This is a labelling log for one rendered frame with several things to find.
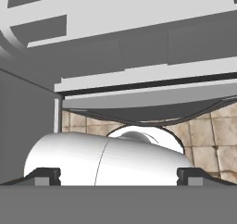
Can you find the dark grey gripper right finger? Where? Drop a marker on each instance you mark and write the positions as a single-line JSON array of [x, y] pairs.
[[189, 174]]

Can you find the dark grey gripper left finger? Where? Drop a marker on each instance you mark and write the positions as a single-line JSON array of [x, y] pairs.
[[46, 174]]

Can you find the dark grey curved panel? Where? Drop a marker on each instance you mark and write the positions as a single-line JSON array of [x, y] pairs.
[[139, 113]]

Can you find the grey flat side panel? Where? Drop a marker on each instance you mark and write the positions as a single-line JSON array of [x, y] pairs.
[[27, 126]]

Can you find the white rounded cylinder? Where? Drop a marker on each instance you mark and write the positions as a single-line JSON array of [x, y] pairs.
[[77, 159]]

